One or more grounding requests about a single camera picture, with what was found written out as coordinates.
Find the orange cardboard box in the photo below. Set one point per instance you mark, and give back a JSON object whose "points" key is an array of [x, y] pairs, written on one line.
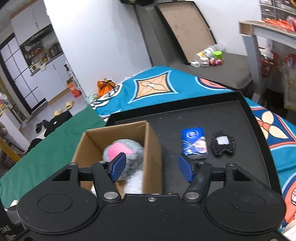
{"points": [[73, 88]]}

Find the grey desk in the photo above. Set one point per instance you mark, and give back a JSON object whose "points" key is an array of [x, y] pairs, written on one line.
{"points": [[249, 31]]}

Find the black framed cardboard lid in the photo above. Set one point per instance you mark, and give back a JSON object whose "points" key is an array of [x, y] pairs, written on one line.
{"points": [[187, 27]]}

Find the grey drawer organizer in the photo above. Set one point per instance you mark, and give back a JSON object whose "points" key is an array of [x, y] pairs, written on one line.
{"points": [[277, 9]]}

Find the green cup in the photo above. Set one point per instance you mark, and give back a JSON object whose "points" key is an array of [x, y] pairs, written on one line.
{"points": [[218, 55]]}

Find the blue patterned bed sheet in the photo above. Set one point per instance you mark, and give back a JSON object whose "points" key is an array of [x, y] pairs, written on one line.
{"points": [[163, 84]]}

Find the black felt pouch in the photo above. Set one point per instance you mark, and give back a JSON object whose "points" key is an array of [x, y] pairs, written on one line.
{"points": [[222, 143]]}

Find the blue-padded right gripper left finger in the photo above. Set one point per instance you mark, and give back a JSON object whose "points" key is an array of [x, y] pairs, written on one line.
{"points": [[105, 175]]}

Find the orange bag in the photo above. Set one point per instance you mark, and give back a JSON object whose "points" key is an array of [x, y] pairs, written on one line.
{"points": [[105, 86]]}

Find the grey pink plush toy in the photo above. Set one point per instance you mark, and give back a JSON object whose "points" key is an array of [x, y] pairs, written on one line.
{"points": [[131, 179]]}

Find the black dice cushion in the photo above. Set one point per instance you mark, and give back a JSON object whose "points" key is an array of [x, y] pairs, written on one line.
{"points": [[57, 122]]}

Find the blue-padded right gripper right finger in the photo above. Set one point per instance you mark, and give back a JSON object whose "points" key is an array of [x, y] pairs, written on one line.
{"points": [[198, 175]]}

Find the large black tray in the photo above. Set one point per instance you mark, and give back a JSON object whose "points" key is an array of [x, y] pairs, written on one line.
{"points": [[227, 112]]}

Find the black slippers pair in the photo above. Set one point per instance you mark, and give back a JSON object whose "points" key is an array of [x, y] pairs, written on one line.
{"points": [[43, 124]]}

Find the green cloth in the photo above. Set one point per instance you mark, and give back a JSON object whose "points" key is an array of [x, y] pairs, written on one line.
{"points": [[50, 155]]}

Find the yellow slipper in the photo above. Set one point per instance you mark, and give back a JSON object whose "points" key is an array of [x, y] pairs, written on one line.
{"points": [[58, 112], [69, 104]]}

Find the red basket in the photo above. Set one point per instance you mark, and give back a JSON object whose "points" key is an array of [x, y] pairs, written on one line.
{"points": [[268, 60]]}

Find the blue tissue packet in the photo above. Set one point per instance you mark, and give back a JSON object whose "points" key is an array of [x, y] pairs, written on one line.
{"points": [[194, 143]]}

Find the brown cardboard box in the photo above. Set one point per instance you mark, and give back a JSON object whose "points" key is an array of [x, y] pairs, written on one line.
{"points": [[143, 170]]}

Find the white plastic bottle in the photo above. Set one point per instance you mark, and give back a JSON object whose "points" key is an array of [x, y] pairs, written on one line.
{"points": [[209, 50]]}

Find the grey folding mattress seat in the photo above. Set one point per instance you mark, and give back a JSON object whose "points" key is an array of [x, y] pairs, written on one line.
{"points": [[233, 73]]}

